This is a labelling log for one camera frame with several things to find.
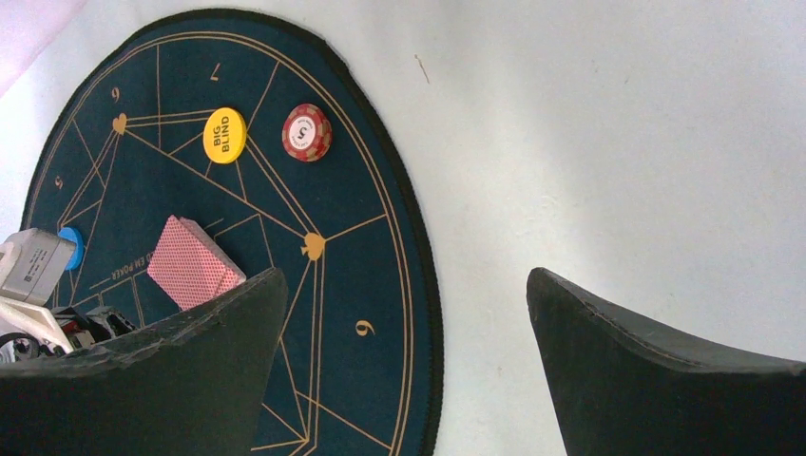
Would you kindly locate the round dark poker mat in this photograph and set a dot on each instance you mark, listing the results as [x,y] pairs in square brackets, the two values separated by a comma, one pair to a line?
[359,365]

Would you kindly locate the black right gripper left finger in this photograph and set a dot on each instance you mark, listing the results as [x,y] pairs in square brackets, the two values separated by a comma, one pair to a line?
[190,384]

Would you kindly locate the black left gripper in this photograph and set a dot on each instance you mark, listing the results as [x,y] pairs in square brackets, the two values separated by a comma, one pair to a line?
[56,333]

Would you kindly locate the red playing card deck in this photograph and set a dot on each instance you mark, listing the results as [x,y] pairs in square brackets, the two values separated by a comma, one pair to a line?
[189,266]

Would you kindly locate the blue small blind button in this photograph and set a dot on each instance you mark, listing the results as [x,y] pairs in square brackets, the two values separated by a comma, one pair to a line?
[73,235]

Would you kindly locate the red poker chip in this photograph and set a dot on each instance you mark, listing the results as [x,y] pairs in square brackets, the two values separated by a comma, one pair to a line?
[307,134]

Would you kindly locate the yellow big blind button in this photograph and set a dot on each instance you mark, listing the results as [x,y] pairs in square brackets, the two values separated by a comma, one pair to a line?
[224,135]

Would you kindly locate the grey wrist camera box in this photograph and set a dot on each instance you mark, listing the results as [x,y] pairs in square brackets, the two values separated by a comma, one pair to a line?
[32,263]

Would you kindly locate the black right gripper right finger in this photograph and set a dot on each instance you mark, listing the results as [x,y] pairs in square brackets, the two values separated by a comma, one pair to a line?
[622,383]

